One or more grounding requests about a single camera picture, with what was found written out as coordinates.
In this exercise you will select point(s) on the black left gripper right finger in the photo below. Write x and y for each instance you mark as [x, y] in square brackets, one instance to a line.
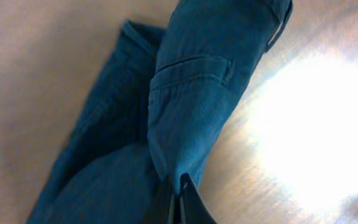
[192, 208]

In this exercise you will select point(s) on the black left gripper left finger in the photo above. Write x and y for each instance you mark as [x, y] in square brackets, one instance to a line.
[162, 207]

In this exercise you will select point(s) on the dark teal shorts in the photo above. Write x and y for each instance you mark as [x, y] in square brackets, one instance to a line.
[157, 108]

